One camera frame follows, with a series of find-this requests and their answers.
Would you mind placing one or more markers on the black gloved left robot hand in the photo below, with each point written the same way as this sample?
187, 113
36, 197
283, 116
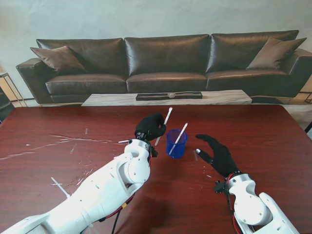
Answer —
150, 126

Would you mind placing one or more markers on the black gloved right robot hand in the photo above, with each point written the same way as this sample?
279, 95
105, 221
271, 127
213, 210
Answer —
223, 161

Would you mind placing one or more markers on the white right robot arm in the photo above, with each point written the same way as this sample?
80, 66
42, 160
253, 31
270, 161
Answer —
246, 202

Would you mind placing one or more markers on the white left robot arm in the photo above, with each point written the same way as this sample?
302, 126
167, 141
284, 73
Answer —
97, 190

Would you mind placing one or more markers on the blue mesh holder cup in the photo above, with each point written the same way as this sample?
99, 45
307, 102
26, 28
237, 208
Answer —
181, 150

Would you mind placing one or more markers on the black decorative tray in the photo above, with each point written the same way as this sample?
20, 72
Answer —
151, 97

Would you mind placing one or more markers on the white marble coffee table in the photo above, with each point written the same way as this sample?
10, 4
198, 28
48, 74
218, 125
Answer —
109, 100

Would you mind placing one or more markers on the dark leather sofa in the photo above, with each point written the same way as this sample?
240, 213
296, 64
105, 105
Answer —
165, 80

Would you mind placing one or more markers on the brown leather cushion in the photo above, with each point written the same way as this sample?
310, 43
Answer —
275, 53
58, 59

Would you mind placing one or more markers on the dark armchair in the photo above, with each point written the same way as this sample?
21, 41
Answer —
5, 104

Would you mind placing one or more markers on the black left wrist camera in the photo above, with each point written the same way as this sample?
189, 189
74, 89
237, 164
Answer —
153, 152

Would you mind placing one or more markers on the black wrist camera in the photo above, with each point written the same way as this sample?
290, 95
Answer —
153, 152
220, 188

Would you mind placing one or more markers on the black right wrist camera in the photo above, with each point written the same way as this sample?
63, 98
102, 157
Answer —
220, 188

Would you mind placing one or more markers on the dark frame side table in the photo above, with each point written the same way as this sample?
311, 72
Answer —
308, 98

